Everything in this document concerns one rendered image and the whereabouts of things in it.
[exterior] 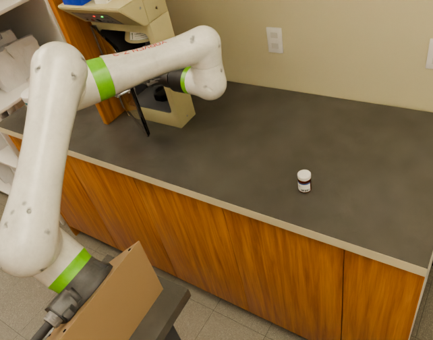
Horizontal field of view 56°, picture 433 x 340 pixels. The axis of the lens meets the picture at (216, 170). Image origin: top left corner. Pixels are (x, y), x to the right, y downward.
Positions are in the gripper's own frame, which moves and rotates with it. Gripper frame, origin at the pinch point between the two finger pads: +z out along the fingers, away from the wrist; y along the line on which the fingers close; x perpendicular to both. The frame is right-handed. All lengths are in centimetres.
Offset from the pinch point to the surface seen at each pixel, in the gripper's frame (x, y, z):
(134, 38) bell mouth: -5.2, -13.6, 8.6
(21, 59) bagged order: 24, -27, 126
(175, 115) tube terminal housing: 27.3, -11.6, -2.5
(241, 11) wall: 1, -55, -15
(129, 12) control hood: -20.1, -4.3, -4.0
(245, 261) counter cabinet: 73, 15, -45
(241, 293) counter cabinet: 102, 15, -38
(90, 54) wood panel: 1.8, -8.9, 33.1
